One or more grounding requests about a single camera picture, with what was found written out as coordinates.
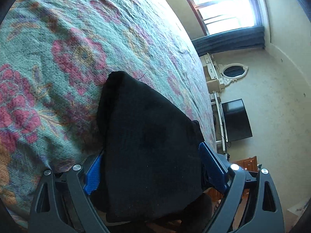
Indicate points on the oval vanity mirror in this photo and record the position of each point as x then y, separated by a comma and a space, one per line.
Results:
233, 70

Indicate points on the black pants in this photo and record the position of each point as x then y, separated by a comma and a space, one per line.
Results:
150, 138

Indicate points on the black flat television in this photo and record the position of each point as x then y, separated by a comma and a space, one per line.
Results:
237, 120

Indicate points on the window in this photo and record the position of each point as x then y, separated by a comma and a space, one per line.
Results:
226, 0

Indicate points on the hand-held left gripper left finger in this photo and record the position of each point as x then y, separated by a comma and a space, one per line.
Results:
93, 174

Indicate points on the dark blue curtain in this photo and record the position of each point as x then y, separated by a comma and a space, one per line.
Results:
230, 40

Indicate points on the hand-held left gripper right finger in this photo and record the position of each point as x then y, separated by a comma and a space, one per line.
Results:
213, 167

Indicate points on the cream dressing table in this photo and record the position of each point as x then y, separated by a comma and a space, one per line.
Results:
212, 75

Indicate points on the white television stand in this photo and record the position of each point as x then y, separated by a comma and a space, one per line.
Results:
220, 116

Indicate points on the wooden cabinet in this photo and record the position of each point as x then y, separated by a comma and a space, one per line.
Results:
247, 165

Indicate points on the floral bed blanket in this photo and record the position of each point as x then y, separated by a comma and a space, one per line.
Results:
73, 53

